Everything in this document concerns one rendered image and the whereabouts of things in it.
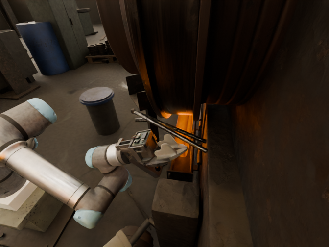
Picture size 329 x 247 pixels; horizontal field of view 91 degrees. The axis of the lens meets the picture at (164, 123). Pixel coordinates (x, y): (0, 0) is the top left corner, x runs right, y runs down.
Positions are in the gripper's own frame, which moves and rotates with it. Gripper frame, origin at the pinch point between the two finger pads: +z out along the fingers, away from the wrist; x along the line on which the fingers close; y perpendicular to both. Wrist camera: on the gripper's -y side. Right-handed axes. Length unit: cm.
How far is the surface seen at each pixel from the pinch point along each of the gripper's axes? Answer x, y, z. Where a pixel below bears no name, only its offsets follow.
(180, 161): 5.3, -10.5, -5.9
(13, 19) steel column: 624, 281, -774
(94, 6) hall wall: 985, 232, -602
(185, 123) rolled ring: 6.5, 4.7, 1.3
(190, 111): -8.0, 17.3, 8.6
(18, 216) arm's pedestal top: -16, -16, -92
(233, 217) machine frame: -19.8, 5.4, 12.4
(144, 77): -13.5, 26.8, 6.6
